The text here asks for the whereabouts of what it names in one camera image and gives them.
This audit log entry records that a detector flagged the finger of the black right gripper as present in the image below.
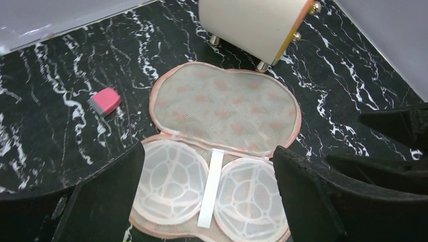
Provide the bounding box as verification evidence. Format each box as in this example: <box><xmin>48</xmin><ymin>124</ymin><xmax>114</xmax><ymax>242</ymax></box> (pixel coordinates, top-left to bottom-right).
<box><xmin>325</xmin><ymin>154</ymin><xmax>427</xmax><ymax>195</ymax></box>
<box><xmin>358</xmin><ymin>102</ymin><xmax>427</xmax><ymax>152</ymax></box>

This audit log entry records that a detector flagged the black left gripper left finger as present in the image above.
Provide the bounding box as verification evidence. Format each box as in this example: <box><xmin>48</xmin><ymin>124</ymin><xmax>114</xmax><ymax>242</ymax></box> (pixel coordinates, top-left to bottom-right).
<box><xmin>1</xmin><ymin>143</ymin><xmax>145</xmax><ymax>241</ymax></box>

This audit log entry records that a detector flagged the cream cylindrical drum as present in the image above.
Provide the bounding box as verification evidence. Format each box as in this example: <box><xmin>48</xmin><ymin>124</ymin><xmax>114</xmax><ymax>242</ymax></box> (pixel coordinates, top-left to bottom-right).
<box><xmin>198</xmin><ymin>0</ymin><xmax>322</xmax><ymax>73</ymax></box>

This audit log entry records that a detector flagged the small pink block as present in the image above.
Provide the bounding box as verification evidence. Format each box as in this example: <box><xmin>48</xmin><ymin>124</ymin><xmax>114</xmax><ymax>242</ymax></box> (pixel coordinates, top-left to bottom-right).
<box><xmin>87</xmin><ymin>87</ymin><xmax>122</xmax><ymax>117</ymax></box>

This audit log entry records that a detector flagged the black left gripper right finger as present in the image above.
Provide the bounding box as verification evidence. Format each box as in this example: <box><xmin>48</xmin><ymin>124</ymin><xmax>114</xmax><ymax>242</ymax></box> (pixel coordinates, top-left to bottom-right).
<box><xmin>273</xmin><ymin>146</ymin><xmax>427</xmax><ymax>241</ymax></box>

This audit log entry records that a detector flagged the floral mesh laundry bag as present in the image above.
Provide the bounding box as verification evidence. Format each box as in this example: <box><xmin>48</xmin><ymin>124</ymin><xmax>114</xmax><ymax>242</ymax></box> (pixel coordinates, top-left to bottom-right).
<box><xmin>129</xmin><ymin>62</ymin><xmax>301</xmax><ymax>241</ymax></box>

